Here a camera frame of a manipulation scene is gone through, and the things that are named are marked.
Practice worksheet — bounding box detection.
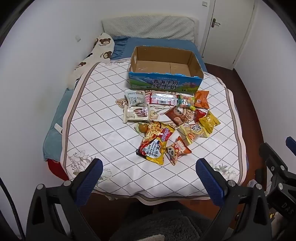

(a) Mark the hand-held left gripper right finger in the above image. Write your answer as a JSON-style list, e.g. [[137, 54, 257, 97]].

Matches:
[[196, 158, 272, 241]]

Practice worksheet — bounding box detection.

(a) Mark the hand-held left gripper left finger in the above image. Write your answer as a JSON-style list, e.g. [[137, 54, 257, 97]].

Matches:
[[26, 158, 103, 241]]

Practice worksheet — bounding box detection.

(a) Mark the orange panda snack packet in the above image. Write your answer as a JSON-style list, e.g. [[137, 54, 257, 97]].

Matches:
[[165, 136, 192, 165]]

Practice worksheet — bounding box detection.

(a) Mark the clear yellow snack packet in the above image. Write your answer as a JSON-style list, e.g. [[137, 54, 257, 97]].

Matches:
[[180, 122, 208, 146]]

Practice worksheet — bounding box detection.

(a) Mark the yellow instant noodle packet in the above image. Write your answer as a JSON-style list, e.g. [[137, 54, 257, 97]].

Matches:
[[136, 121, 176, 165]]

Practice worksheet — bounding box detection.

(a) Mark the small red snack packet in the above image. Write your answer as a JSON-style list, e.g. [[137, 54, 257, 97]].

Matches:
[[194, 109, 207, 123]]

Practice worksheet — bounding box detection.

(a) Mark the white chocolate wafer packet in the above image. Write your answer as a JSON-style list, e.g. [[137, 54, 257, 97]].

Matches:
[[122, 105, 149, 124]]

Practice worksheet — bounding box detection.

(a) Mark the grey-white snack packet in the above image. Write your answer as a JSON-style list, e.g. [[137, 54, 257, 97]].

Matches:
[[125, 91, 147, 107]]

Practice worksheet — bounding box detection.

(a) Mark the cardboard box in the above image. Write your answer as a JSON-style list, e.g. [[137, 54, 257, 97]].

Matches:
[[127, 46, 204, 91]]

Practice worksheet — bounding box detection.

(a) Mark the red cloth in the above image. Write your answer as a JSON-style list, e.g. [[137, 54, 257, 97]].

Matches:
[[47, 159, 68, 181]]

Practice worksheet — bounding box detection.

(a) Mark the grey fuzzy cloth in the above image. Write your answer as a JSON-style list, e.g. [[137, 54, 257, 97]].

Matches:
[[109, 210, 222, 241]]

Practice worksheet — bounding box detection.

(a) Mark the white diamond-pattern quilt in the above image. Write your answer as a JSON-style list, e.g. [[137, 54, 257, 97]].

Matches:
[[60, 56, 249, 205]]

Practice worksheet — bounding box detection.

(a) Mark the brown snack packet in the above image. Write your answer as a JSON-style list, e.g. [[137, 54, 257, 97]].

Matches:
[[165, 106, 189, 126]]

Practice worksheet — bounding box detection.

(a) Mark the braised egg packet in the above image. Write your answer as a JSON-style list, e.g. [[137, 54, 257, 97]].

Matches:
[[135, 122, 151, 134]]

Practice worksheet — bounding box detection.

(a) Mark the colourful candy packet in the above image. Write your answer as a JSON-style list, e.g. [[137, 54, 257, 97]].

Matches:
[[178, 94, 195, 109]]

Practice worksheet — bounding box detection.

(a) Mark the long red-white snack packet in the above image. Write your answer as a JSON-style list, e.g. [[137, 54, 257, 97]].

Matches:
[[149, 91, 179, 106]]

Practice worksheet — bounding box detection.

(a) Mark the white door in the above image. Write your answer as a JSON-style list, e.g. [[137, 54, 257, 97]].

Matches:
[[200, 0, 258, 70]]

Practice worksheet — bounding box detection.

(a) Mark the bear-print pillow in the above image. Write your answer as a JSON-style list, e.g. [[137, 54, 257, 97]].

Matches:
[[67, 32, 115, 90]]

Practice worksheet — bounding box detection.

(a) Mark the grey pillow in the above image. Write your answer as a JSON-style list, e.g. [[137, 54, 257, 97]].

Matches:
[[102, 16, 200, 43]]

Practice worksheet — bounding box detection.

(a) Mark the black cable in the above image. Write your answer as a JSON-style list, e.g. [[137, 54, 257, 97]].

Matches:
[[0, 178, 26, 241]]

